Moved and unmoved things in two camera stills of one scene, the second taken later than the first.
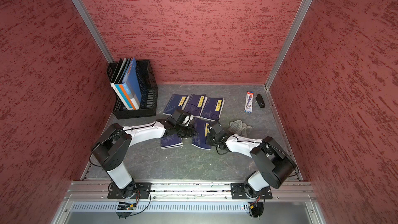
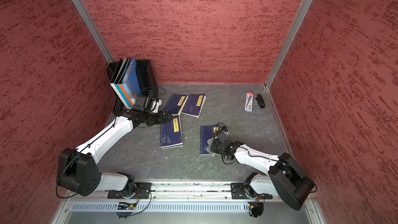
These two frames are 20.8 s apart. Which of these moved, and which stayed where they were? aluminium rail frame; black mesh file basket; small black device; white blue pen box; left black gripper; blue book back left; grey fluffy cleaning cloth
Moved: left black gripper; grey fluffy cleaning cloth
Stayed: black mesh file basket; blue book back left; white blue pen box; small black device; aluminium rail frame
